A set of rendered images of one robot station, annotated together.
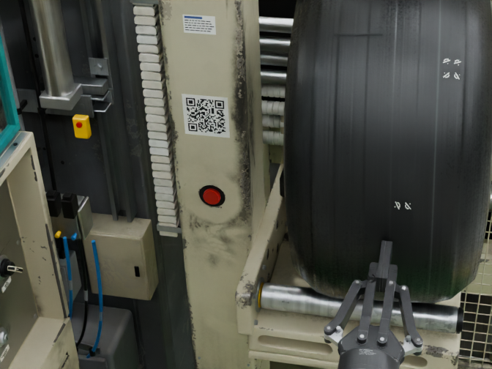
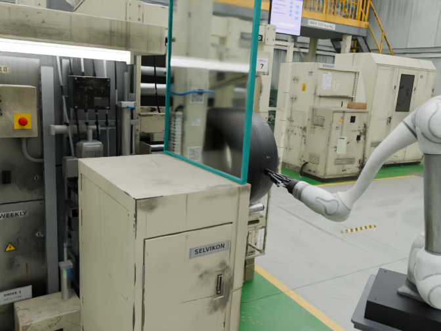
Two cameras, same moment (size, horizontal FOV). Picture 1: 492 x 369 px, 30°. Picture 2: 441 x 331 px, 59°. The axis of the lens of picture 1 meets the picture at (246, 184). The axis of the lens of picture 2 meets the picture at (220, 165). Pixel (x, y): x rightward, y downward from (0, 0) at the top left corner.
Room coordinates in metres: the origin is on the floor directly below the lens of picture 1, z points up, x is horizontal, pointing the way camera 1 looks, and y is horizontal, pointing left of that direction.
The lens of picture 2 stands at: (-0.08, 1.46, 1.59)
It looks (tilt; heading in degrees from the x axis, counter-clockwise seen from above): 12 degrees down; 310
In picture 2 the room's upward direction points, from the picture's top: 4 degrees clockwise
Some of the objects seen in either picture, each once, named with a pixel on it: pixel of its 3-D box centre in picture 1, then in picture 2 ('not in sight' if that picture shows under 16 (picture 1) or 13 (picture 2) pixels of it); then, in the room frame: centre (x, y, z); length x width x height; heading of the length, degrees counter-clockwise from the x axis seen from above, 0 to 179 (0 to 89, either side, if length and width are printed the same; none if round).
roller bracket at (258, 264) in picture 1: (269, 243); not in sight; (1.32, -0.04, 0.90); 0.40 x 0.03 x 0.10; 165
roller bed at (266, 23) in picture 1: (284, 72); (159, 166); (1.70, -0.09, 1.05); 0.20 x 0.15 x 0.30; 75
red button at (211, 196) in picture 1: (212, 195); not in sight; (1.26, 0.06, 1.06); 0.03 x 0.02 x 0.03; 75
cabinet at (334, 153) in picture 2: not in sight; (335, 143); (2.78, -5.11, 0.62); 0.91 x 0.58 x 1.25; 71
